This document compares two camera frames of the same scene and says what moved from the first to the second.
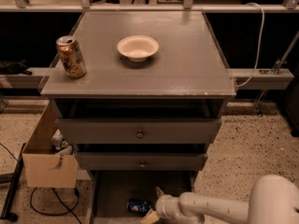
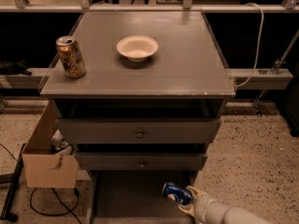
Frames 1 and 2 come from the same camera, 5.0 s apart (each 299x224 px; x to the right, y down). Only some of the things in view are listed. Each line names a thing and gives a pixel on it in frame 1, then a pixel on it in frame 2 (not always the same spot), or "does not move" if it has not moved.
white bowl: x=137 y=48 does not move
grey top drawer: x=138 y=130 does not move
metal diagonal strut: x=278 y=63 does not move
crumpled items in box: x=60 y=144 does not move
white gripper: x=163 y=204 → x=201 y=203
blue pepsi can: x=138 y=207 → x=184 y=197
